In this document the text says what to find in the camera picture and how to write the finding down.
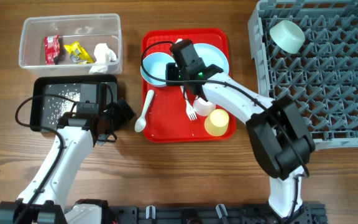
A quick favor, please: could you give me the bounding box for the white tissue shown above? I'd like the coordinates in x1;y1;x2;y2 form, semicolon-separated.
89;43;117;75

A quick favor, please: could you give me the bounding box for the yellow snack wrapper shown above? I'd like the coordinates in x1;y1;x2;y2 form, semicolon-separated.
64;41;94;64

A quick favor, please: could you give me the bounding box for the green bowl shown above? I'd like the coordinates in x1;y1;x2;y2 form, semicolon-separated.
269;20;305;54

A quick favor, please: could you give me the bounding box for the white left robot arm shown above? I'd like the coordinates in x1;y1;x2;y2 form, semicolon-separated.
0;99;135;223

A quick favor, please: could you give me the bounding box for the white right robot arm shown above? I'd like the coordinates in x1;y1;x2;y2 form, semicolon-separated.
165;63;315;222

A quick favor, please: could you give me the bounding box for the clear plastic waste bin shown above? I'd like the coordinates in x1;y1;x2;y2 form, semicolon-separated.
18;13;123;77

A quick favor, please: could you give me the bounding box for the grey dishwasher rack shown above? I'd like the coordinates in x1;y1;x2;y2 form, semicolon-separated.
247;1;358;149

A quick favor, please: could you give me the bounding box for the light blue bowl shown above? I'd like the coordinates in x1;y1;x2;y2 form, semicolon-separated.
140;52;175;87

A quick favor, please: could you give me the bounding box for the red serving tray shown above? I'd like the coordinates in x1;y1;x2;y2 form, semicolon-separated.
142;28;236;143

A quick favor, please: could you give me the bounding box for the white plastic spoon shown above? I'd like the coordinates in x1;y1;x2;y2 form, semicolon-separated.
134;90;155;133

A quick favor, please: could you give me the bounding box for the white plastic fork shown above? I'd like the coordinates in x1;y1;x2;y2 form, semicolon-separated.
180;86;197;121

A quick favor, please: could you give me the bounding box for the white plastic cup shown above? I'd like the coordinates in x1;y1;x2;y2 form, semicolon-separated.
193;97;216;116

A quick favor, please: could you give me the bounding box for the light blue plate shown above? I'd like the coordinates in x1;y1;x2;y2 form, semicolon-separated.
194;43;229;73

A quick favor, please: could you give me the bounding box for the black rectangular tray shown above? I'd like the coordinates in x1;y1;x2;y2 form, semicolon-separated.
30;75;117;129

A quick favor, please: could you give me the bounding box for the yellow plastic cup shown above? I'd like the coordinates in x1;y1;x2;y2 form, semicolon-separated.
204;109;229;136

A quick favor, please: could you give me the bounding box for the red snack wrapper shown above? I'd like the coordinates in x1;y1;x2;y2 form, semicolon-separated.
44;34;60;65

